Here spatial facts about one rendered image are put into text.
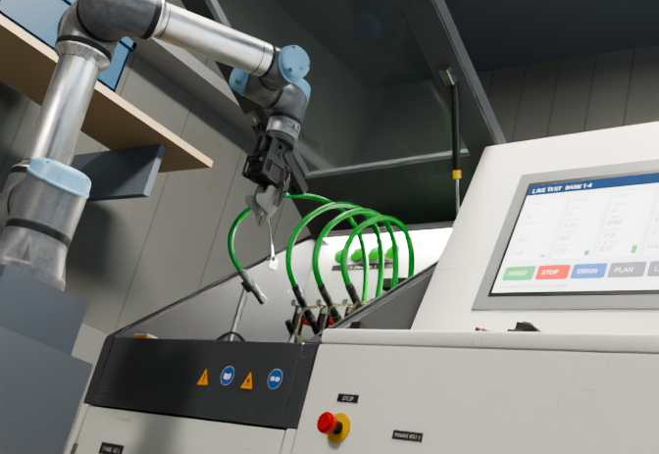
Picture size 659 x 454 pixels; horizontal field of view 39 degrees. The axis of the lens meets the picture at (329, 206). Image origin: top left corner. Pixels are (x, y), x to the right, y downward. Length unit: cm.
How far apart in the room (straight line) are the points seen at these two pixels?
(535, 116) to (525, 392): 368
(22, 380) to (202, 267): 313
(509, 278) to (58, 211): 86
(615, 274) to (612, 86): 323
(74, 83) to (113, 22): 15
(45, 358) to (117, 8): 70
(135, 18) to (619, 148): 100
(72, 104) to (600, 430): 117
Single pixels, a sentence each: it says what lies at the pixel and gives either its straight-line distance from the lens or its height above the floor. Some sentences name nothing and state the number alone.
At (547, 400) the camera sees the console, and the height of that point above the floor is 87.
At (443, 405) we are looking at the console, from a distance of 151.
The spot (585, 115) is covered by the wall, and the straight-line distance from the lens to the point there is 491.
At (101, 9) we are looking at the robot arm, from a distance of 191.
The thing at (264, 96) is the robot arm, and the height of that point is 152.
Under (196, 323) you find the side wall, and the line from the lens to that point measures 238.
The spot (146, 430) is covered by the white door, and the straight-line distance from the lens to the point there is 202.
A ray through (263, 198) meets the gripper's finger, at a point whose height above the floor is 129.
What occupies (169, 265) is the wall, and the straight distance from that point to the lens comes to 453.
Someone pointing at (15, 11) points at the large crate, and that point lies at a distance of 337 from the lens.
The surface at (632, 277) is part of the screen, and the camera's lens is 173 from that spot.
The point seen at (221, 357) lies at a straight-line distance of 191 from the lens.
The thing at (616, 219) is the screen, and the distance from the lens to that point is 184.
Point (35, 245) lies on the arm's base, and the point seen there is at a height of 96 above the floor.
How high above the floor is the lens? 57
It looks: 21 degrees up
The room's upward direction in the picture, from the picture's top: 15 degrees clockwise
